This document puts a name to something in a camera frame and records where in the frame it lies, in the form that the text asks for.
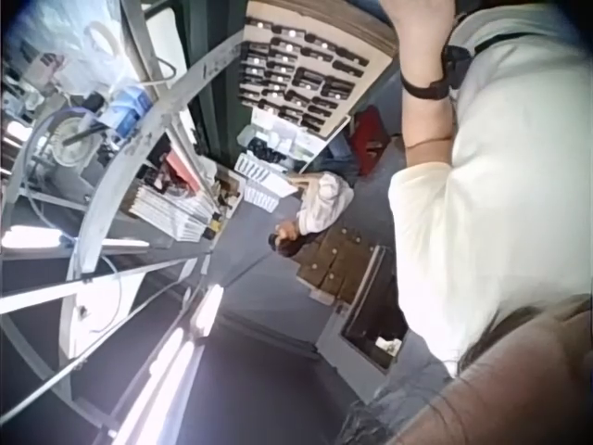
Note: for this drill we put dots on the person's left hand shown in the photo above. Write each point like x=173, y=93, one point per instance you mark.
x=419, y=41

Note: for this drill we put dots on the black wrist band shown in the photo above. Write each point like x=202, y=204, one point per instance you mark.
x=456, y=62

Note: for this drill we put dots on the white ribbed parts trays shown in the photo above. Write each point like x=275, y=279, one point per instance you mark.
x=264, y=178

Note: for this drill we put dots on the grey cabinet with opening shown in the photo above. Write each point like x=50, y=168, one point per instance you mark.
x=366, y=324

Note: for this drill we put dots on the grey metal shelf rack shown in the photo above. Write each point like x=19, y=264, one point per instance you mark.
x=116, y=153

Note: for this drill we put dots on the person's legs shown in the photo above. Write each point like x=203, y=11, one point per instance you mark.
x=398, y=403

